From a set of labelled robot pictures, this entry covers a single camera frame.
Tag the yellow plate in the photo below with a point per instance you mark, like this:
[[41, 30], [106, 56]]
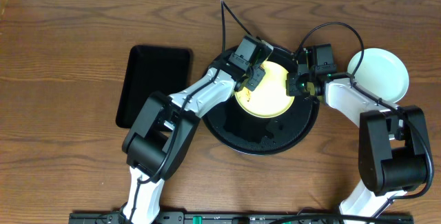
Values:
[[270, 98]]

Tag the light blue plate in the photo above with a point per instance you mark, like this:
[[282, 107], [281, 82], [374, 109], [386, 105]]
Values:
[[383, 74]]

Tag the black rectangular tray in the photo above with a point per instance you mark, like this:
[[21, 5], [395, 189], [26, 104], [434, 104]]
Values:
[[150, 69]]

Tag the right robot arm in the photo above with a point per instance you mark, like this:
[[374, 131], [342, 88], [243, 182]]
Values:
[[394, 157]]

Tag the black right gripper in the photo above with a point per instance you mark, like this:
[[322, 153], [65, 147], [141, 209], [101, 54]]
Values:
[[293, 83]]

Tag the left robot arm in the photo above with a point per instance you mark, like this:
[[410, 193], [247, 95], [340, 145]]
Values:
[[159, 139]]

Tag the black round tray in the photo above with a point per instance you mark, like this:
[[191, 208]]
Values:
[[249, 134]]

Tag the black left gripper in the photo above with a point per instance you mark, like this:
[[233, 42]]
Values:
[[255, 77]]

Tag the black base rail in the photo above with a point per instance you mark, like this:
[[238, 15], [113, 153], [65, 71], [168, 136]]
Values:
[[205, 218]]

